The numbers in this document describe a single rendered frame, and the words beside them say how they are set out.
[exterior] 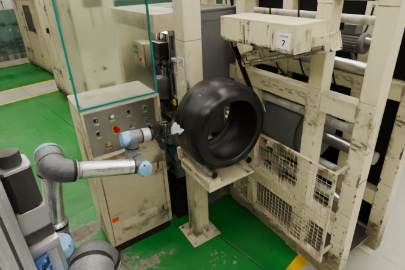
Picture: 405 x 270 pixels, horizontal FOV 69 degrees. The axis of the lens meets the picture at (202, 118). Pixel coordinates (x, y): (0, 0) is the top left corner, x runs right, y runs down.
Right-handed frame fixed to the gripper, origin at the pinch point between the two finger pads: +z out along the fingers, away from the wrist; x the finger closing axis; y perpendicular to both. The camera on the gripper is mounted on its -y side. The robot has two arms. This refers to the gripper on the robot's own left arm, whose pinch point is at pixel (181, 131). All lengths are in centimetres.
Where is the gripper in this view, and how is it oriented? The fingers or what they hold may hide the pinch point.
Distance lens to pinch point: 169.4
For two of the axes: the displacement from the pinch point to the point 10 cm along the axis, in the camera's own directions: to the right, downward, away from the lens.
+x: -5.5, -3.4, 7.6
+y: 0.6, -9.3, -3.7
